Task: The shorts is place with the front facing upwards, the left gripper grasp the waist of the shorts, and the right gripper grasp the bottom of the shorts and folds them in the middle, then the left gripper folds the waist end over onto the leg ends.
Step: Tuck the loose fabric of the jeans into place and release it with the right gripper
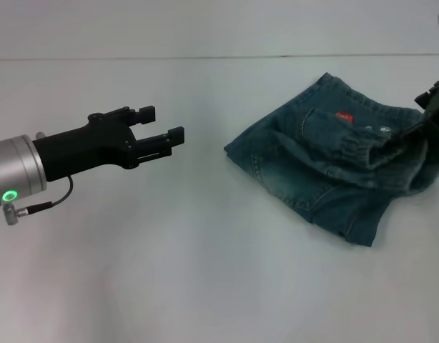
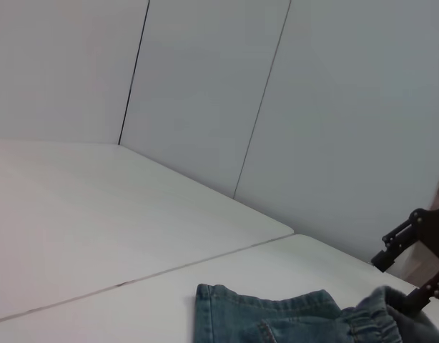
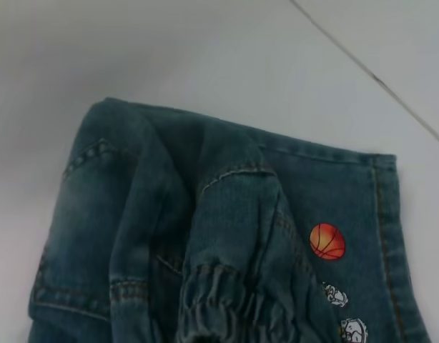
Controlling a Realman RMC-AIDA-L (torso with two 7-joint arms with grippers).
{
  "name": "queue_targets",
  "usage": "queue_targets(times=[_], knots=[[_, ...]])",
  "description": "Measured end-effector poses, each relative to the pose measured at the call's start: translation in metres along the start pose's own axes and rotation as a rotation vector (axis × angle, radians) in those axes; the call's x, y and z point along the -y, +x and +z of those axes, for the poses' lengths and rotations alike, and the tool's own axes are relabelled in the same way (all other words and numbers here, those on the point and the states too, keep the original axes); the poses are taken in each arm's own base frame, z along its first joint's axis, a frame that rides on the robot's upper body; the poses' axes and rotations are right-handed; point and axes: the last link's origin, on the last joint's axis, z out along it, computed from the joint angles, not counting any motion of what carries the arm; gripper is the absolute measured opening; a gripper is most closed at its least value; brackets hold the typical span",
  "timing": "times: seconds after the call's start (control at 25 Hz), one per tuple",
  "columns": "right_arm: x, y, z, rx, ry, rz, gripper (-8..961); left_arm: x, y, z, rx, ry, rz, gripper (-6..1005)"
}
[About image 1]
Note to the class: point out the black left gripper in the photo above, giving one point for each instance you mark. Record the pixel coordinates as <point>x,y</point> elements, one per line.
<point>83,150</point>

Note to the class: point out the blue denim shorts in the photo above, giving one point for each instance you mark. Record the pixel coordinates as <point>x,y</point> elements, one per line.
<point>294,160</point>

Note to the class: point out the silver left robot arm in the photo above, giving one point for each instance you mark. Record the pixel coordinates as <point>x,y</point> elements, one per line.
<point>15,168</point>

